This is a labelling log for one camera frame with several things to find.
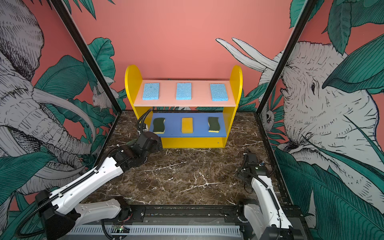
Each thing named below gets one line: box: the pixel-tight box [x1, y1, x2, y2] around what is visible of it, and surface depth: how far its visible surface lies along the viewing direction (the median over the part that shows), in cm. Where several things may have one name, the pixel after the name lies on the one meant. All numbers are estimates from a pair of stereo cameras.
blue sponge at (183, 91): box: [176, 82, 192, 100], surface depth 74 cm
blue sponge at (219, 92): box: [210, 83, 229, 102], surface depth 73 cm
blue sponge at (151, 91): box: [142, 82, 160, 101], surface depth 73 cm
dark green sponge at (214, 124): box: [208, 117, 220, 133], surface depth 95 cm
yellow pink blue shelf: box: [124, 64, 243, 149], surface depth 76 cm
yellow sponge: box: [181, 117, 194, 134], surface depth 94 cm
